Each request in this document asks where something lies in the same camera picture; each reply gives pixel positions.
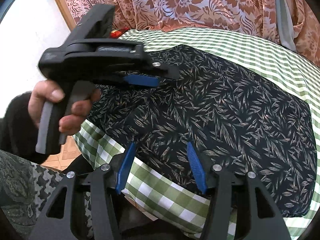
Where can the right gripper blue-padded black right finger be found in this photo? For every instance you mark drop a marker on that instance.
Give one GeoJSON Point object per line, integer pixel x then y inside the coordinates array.
{"type": "Point", "coordinates": [258, 217]}

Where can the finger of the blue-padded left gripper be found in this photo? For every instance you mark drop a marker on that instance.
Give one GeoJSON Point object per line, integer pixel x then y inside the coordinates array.
{"type": "Point", "coordinates": [142, 80]}

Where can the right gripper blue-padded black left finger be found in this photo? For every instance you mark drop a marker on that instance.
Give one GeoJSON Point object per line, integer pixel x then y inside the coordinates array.
{"type": "Point", "coordinates": [62, 216]}

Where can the black leaf-print pants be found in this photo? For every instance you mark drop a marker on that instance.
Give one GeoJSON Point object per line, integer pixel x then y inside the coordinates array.
{"type": "Point", "coordinates": [231, 115]}

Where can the person's dark-sleeved left forearm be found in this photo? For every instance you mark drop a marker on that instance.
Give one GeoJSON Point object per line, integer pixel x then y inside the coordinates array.
{"type": "Point", "coordinates": [18, 132]}

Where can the person's left hand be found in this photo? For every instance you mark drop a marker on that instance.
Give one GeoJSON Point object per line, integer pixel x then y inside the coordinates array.
{"type": "Point", "coordinates": [48, 90]}

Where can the colourful checkered pillow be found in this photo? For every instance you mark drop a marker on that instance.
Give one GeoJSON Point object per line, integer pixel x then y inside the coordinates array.
{"type": "Point", "coordinates": [118, 32]}

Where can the black white patterned garment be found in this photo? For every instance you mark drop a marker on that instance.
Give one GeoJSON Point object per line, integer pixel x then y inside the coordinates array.
{"type": "Point", "coordinates": [26, 186]}

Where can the pink floral curtain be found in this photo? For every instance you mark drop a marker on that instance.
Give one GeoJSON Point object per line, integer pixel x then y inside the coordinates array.
{"type": "Point", "coordinates": [251, 17]}

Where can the green white checkered bedsheet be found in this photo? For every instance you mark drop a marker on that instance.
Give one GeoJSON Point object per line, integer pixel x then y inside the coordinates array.
{"type": "Point", "coordinates": [169, 201]}

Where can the grey curtain tie strip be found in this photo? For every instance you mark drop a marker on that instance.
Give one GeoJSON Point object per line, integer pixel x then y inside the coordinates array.
{"type": "Point", "coordinates": [285, 25]}

